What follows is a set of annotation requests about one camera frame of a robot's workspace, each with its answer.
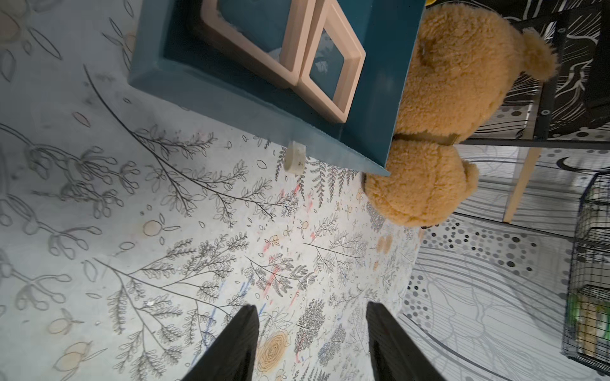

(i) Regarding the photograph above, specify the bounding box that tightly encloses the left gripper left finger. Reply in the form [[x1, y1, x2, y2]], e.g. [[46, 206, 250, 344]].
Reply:
[[183, 305, 260, 381]]

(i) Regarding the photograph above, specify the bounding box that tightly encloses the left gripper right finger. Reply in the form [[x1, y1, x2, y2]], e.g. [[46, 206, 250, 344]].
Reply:
[[366, 302, 445, 381]]

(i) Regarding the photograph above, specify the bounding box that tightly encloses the pink brooch box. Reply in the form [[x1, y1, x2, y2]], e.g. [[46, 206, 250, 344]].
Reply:
[[199, 1, 315, 89], [293, 1, 366, 123]]

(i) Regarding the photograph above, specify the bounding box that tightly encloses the teal drawer cabinet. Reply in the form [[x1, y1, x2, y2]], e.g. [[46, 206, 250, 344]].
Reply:
[[128, 1, 425, 176]]

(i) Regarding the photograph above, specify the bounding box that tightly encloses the green lidded cup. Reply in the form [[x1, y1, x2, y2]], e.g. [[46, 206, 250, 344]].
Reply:
[[571, 295, 609, 358]]

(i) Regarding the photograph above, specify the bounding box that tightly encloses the yellow wooden shelf rack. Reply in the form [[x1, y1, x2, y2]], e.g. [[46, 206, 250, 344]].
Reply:
[[466, 1, 609, 223]]

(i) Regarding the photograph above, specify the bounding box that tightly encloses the brown teddy bear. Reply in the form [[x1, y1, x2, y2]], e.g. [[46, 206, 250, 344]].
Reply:
[[363, 3, 559, 227]]

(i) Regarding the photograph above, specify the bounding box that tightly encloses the black wire basket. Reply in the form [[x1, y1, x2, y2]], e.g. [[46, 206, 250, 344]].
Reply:
[[562, 171, 609, 376]]

